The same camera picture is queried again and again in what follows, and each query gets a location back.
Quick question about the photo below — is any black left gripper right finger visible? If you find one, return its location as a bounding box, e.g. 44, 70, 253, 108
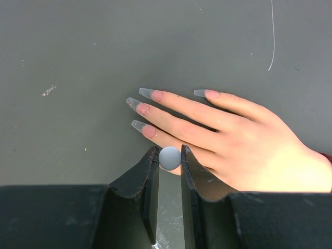
181, 146, 331, 248

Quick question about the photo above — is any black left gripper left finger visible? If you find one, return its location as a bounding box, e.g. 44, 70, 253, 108
1, 146, 160, 248

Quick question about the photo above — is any mannequin hand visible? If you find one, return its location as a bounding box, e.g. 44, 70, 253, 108
127, 88, 331, 193

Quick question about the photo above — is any red black plaid shirt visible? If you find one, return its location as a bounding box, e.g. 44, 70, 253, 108
321, 153, 332, 164

